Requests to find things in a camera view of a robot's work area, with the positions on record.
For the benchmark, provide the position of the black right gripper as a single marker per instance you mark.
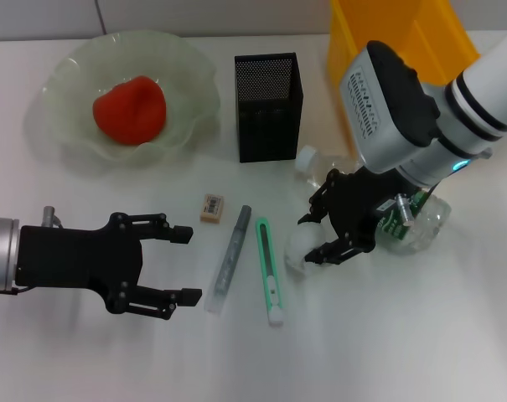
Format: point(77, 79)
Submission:
point(358, 205)

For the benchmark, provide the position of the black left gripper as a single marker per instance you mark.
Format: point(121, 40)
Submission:
point(77, 259)

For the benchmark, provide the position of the white paper ball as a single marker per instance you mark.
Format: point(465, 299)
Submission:
point(297, 247)

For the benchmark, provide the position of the clear green-label water bottle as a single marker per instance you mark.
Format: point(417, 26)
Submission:
point(429, 226)

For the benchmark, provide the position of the orange fruit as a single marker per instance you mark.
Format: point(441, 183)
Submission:
point(131, 109)

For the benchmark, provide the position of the grey marker pen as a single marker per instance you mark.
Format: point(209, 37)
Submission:
point(230, 259)

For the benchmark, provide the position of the beige eraser with barcode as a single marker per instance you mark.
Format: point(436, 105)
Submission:
point(213, 208)

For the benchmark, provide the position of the green utility knife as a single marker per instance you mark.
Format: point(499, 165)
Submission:
point(270, 268)

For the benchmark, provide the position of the black mesh pen holder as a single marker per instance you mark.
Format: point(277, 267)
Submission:
point(270, 125)

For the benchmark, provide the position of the pale green glass fruit plate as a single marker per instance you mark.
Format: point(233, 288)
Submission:
point(68, 84)

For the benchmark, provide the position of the yellow plastic bin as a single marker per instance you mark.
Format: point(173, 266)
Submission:
point(345, 42)

